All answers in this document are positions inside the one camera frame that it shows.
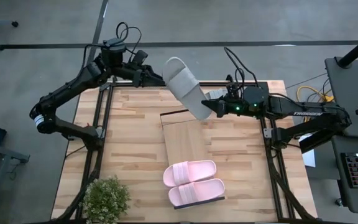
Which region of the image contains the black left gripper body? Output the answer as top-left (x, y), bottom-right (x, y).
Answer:
top-left (134, 67), bottom-right (155, 88)

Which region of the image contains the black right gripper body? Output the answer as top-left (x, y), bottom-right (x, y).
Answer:
top-left (218, 98), bottom-right (233, 118)

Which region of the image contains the pink rubber slide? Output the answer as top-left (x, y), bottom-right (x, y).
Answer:
top-left (162, 159), bottom-right (218, 188)
top-left (168, 178), bottom-right (226, 208)

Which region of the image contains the light wooden board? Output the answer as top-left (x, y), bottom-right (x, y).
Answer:
top-left (159, 108), bottom-right (226, 210)

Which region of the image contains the black electronics box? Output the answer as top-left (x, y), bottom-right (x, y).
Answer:
top-left (299, 133), bottom-right (334, 154)

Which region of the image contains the white paper sheet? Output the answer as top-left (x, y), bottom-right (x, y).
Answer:
top-left (301, 133), bottom-right (316, 168)

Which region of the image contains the light grey desk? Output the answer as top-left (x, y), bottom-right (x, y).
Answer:
top-left (324, 56), bottom-right (358, 139)

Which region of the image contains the green potted plant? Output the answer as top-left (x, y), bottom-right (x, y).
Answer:
top-left (82, 175), bottom-right (132, 224)

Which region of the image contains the black pole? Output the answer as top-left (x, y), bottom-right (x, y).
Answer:
top-left (337, 29), bottom-right (358, 68)

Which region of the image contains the grey metal stand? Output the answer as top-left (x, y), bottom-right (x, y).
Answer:
top-left (0, 139), bottom-right (30, 224)

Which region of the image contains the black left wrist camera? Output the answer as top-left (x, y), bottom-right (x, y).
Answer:
top-left (131, 49), bottom-right (149, 67)

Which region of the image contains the black metal rig frame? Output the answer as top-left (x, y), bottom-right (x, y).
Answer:
top-left (53, 74), bottom-right (315, 224)

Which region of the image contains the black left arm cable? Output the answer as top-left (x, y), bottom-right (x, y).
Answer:
top-left (116, 21), bottom-right (142, 55)

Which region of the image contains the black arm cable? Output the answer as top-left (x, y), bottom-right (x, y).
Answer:
top-left (116, 21), bottom-right (142, 55)
top-left (223, 46), bottom-right (259, 88)

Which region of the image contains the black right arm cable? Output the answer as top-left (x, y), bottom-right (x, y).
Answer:
top-left (223, 46), bottom-right (259, 88)

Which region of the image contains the thin grey floor cable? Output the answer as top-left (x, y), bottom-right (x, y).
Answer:
top-left (286, 73), bottom-right (328, 90)

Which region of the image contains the yellow cable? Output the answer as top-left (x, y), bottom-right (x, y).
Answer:
top-left (296, 85), bottom-right (334, 124)

